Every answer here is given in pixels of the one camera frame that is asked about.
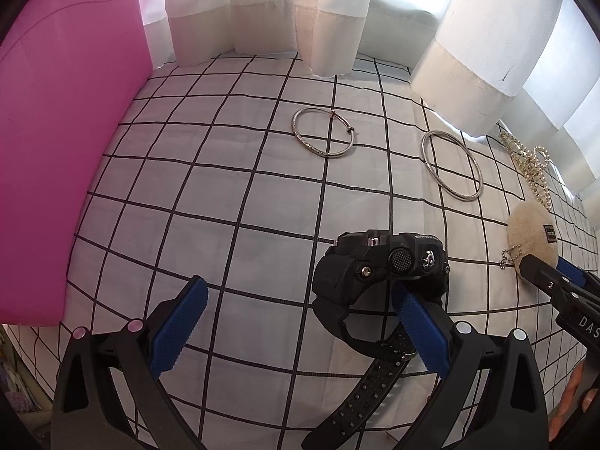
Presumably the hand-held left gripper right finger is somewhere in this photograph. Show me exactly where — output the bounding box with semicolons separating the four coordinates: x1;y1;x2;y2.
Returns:
391;286;549;450

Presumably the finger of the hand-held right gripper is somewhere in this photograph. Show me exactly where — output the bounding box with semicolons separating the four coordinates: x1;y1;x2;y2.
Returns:
555;258;600;291
521;254;582;310

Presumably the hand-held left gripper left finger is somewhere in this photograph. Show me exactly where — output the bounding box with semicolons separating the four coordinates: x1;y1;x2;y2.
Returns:
51;276;209;450

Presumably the black digital wristwatch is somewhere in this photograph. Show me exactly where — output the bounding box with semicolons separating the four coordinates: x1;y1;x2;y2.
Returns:
300;229;451;450

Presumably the pink plastic basin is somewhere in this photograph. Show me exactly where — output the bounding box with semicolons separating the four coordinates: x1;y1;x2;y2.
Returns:
0;0;155;326

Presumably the person's right hand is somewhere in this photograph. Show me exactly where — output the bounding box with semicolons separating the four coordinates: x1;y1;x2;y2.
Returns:
548;361;600;444

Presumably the plain silver bangle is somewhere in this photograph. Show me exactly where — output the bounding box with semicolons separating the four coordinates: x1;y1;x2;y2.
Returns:
421;130;483;202

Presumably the pale printed paper stack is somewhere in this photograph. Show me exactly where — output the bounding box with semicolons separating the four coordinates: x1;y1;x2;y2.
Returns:
0;328;52;413

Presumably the silver bangle with clasp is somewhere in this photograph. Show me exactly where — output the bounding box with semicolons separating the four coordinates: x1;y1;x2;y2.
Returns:
291;107;356;159

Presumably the white curtain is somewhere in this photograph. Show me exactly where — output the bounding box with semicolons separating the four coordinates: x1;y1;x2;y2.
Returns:
136;0;600;193

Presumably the rhinestone necklace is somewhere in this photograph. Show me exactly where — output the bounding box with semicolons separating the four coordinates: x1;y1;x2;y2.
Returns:
499;131;556;209

